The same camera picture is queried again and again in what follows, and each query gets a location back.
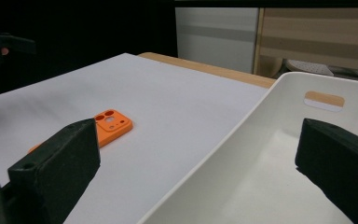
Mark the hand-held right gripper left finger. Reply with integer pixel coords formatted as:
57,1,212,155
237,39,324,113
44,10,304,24
7,118,101,224

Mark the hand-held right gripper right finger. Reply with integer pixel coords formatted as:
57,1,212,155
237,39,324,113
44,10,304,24
295,118,358,224

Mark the orange phone case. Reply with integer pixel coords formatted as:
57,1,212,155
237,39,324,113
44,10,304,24
27,108,133,154

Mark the white plastic bin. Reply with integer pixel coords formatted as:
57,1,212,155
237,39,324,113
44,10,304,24
136,71,358,224

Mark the grey chair base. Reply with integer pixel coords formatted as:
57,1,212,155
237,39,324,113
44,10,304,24
284,59,358,79

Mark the white table mat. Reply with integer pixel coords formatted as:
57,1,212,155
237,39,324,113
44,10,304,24
0,52,269,224

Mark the light wooden desk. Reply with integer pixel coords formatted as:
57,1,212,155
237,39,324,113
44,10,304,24
253,7,358,82

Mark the wooden table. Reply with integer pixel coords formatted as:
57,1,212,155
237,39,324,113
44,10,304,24
138,51,277,90

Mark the white cabinet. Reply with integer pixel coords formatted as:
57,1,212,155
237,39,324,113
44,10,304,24
174,7,260,75

